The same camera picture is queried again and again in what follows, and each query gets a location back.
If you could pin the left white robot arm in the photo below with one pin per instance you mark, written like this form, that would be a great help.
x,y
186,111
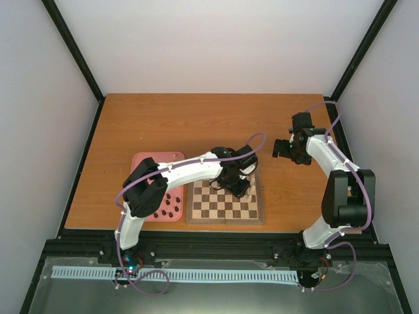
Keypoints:
x,y
144,190

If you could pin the light blue cable duct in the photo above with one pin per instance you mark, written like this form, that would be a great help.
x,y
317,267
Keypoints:
x,y
177,275

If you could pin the transparent plastic sheet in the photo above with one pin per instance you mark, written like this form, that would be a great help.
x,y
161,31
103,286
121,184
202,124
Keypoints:
x,y
356,288

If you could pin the tall white chess piece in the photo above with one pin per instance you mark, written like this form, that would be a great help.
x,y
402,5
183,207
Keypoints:
x,y
252,188

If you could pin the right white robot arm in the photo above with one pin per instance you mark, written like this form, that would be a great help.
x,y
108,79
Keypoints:
x,y
348,200

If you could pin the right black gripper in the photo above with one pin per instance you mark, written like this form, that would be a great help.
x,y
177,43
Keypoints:
x,y
283,150

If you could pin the black aluminium frame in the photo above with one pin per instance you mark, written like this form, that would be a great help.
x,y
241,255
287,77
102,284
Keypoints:
x,y
199,245

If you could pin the wooden chess board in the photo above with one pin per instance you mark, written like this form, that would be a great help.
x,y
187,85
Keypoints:
x,y
209,204

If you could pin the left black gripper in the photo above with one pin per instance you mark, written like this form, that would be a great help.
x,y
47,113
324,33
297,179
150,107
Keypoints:
x,y
237,191

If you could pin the pink plastic tray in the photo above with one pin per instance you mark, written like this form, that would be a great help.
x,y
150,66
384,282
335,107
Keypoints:
x,y
165,157

